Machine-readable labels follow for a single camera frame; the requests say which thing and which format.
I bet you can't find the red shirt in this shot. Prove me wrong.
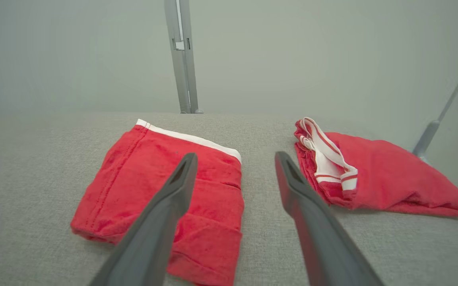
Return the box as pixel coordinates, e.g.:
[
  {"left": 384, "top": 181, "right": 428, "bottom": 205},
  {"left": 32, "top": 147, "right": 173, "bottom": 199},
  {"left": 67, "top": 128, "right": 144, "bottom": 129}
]
[{"left": 70, "top": 118, "right": 246, "bottom": 286}]

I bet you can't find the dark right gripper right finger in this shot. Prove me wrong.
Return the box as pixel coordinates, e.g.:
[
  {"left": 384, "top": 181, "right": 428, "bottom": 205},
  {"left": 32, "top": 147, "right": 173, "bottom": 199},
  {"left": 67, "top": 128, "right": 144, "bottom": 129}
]
[{"left": 274, "top": 151, "right": 385, "bottom": 286}]

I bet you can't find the red jersey striped white collar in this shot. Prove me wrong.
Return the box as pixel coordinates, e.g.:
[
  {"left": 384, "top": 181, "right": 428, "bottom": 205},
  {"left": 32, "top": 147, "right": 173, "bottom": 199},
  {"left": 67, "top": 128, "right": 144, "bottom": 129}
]
[{"left": 293, "top": 117, "right": 458, "bottom": 218}]

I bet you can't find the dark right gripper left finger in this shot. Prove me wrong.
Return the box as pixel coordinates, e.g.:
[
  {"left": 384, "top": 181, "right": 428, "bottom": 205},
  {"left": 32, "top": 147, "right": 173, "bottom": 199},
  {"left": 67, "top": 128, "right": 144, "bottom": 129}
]
[{"left": 89, "top": 153, "right": 199, "bottom": 286}]

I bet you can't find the grey slanted metal strut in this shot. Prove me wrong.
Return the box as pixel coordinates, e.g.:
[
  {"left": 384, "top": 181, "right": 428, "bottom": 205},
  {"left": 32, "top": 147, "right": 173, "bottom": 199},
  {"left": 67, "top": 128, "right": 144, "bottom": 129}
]
[{"left": 411, "top": 38, "right": 458, "bottom": 160}]

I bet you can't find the grey metal upright post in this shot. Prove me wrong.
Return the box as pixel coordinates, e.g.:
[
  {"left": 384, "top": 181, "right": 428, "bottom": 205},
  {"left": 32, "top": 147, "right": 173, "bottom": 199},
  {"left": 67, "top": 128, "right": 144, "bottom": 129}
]
[{"left": 164, "top": 0, "right": 204, "bottom": 115}]

